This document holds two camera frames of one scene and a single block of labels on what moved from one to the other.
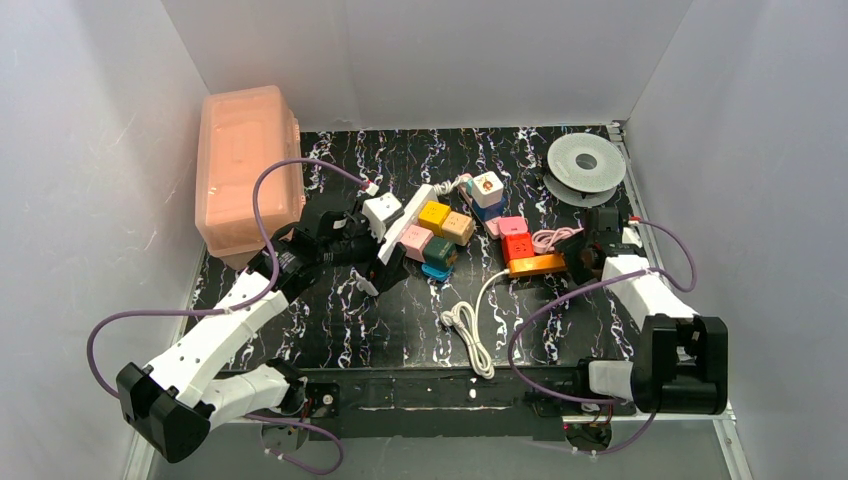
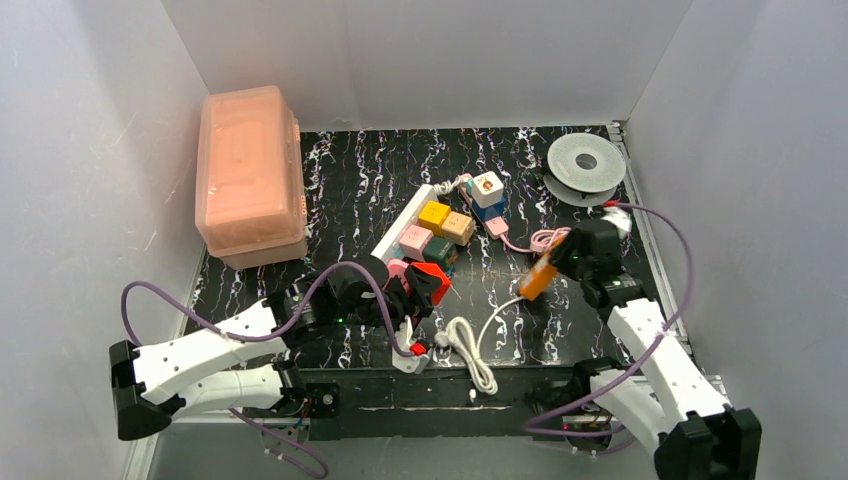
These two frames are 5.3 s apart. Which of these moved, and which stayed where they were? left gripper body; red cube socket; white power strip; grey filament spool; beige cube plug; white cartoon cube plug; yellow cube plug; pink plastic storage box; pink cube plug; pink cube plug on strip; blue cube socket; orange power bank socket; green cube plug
Moved: red cube socket; orange power bank socket; left gripper body; pink cube plug
Stayed: white power strip; green cube plug; grey filament spool; yellow cube plug; blue cube socket; beige cube plug; pink cube plug on strip; pink plastic storage box; white cartoon cube plug
